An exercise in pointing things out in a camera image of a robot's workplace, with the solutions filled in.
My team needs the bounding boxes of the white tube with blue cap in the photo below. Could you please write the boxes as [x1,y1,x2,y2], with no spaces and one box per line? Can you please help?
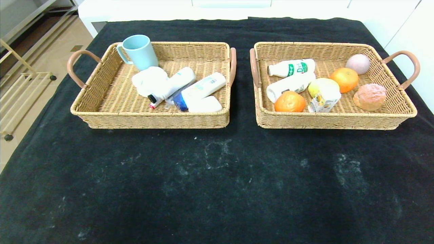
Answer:
[173,73,226,112]

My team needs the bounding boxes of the white shoe brush bottle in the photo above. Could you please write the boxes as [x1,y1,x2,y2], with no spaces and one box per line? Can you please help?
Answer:
[147,67,196,109]

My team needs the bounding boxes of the orange with stem mark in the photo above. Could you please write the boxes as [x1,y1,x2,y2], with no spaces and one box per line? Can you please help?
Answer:
[274,91,306,113]

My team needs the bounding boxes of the white milk bottle green label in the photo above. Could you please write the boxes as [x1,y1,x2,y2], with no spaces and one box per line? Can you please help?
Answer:
[266,72,316,103]

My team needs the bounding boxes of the yellow lemon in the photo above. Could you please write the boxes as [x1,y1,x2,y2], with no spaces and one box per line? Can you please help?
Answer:
[308,78,339,99]

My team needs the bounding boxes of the yellow lemon drink carton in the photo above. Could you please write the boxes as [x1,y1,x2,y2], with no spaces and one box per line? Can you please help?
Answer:
[308,81,342,113]

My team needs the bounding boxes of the wicker basket with toiletries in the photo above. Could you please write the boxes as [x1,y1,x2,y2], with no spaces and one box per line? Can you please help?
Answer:
[67,41,237,130]

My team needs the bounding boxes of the wicker basket with food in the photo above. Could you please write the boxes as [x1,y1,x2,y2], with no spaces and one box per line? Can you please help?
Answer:
[250,42,421,130]

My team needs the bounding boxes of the white soap bar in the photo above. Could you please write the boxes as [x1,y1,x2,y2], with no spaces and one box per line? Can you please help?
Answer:
[188,96,222,113]

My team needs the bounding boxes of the clear toothbrush case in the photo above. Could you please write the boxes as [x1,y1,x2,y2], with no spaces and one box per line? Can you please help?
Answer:
[165,91,185,106]

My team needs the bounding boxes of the white round dish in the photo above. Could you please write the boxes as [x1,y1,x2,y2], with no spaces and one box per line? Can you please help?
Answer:
[132,66,169,98]

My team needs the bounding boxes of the white AD drink bottle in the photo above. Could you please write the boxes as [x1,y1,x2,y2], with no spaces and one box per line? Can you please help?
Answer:
[267,59,316,78]

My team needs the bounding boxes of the light blue mug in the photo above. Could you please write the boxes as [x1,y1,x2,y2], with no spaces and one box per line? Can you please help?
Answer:
[116,35,159,72]

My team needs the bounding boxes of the white low table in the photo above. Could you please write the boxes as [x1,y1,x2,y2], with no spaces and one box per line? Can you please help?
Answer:
[77,0,367,38]

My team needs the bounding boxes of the orange with smooth skin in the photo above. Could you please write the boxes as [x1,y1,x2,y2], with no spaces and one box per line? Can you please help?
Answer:
[330,67,359,94]

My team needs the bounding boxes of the pale pink egg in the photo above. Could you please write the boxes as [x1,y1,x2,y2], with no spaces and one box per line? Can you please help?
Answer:
[345,54,371,75]

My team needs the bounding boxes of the brown bread roll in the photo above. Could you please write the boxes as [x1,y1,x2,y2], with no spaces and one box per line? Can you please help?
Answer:
[353,83,387,111]

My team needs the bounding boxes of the light wooden rolling rack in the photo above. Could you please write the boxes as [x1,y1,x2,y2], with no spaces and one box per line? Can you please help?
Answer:
[0,39,57,142]

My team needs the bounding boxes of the grey metal shelf frame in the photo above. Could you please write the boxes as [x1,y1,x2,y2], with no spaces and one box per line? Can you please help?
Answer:
[0,0,79,44]

